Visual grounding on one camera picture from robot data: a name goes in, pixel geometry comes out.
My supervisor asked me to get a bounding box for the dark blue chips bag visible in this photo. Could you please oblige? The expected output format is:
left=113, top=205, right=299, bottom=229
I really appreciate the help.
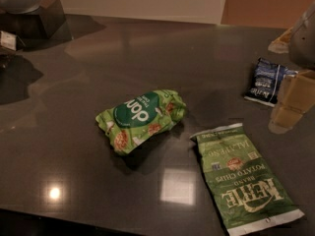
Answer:
left=244, top=58, right=297, bottom=107

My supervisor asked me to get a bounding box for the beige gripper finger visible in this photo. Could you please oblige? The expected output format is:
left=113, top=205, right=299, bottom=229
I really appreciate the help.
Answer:
left=268, top=28, right=292, bottom=54
left=268, top=70, right=315, bottom=134

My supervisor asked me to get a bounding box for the green rice chip bag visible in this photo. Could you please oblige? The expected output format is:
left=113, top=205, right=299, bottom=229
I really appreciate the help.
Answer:
left=95, top=89, right=186, bottom=156

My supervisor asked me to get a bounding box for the small white label card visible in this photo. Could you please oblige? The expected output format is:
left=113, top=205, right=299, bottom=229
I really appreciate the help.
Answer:
left=0, top=30, right=17, bottom=51

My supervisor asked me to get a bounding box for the green Kettle jalapeno chips bag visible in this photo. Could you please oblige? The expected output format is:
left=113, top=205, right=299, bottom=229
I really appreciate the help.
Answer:
left=191, top=123, right=304, bottom=236

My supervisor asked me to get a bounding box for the dark wooden stand block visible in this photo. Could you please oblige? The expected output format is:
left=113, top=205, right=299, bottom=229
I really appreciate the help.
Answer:
left=0, top=0, right=66, bottom=39

